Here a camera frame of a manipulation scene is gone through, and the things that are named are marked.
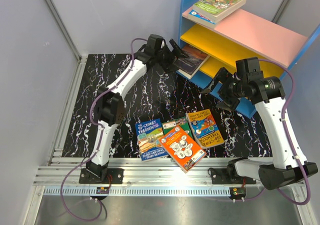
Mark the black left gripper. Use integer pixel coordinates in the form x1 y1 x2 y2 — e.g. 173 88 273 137
154 40 188 74

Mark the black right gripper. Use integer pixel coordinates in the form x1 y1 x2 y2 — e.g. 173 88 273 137
201 67 248 112

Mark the dark navy paperback book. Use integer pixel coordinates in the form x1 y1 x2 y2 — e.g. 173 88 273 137
175 44 210 79

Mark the light blue 26-storey treehouse book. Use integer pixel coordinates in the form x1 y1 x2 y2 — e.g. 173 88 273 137
188 0 221 26

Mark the green 65-storey treehouse book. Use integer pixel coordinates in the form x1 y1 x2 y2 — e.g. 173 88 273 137
192 0 247 24

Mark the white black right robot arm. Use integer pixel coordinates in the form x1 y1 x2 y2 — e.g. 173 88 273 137
201 57 318 190

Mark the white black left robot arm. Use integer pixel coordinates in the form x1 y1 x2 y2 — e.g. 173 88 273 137
85 34 188 184

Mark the yellow 130-storey treehouse book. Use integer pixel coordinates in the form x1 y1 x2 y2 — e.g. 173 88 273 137
186 109 225 149

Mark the colourful wooden bookshelf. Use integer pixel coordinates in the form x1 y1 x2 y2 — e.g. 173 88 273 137
175 0 320 118

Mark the dark green book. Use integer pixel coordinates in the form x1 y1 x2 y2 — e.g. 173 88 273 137
162 116 194 138

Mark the orange cartoon book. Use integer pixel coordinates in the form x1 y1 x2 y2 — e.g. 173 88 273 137
158 125 206 173

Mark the blue 91-storey treehouse book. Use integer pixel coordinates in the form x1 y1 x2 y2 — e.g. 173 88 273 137
135 118 168 162

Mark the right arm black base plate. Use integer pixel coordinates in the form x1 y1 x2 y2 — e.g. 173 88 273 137
207 167 257 185

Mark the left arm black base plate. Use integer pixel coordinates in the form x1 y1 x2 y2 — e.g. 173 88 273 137
79 168 124 185

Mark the aluminium rail frame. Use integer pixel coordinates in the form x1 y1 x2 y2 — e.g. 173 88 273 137
24 54 319 225

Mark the slotted grey cable duct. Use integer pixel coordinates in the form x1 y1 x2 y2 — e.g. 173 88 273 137
43 186 231 197

